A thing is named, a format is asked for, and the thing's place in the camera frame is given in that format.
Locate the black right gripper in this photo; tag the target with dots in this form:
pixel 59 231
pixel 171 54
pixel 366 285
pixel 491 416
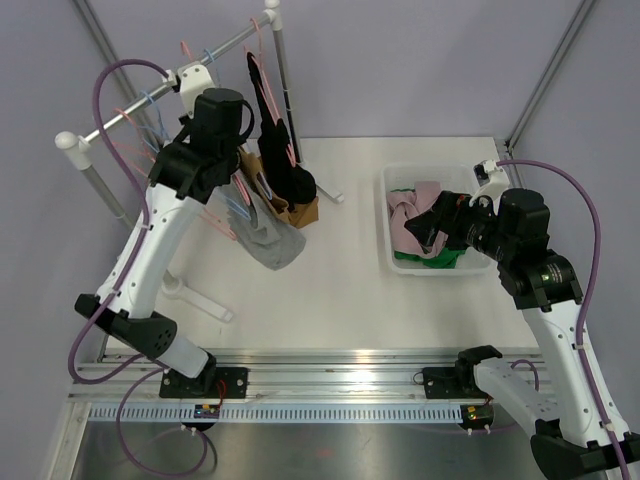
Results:
pixel 427 227

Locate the green tank top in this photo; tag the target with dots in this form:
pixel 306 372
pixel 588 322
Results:
pixel 406 204

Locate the brown tank top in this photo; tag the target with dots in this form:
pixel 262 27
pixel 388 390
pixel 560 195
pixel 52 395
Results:
pixel 296 215

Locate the grey tank top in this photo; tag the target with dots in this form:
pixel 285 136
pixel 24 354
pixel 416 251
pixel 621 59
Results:
pixel 268 240

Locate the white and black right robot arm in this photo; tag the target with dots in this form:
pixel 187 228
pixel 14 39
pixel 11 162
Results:
pixel 580 431

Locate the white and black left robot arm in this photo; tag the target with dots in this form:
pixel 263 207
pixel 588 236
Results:
pixel 201 158

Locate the black tank top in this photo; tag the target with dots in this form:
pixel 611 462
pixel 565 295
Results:
pixel 283 173

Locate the pink hanger under black top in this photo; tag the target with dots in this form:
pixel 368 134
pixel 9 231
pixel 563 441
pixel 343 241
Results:
pixel 270 115

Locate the white plastic basket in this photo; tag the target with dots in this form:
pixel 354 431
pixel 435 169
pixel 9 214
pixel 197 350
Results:
pixel 454 178

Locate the metal clothes rack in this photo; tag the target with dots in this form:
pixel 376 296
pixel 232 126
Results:
pixel 75 148

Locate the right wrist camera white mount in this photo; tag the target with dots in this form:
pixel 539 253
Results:
pixel 493 181

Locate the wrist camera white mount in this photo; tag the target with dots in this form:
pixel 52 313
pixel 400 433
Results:
pixel 493 181
pixel 190 81

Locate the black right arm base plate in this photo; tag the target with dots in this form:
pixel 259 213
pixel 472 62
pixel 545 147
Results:
pixel 442 383

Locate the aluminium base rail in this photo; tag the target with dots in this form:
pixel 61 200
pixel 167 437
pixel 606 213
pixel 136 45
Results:
pixel 309 375

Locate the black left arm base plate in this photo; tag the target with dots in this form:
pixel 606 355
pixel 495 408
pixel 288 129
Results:
pixel 224 382

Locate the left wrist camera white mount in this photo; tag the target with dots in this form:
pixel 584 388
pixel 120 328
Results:
pixel 190 81

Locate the white slotted cable duct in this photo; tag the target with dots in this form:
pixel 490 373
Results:
pixel 279 413

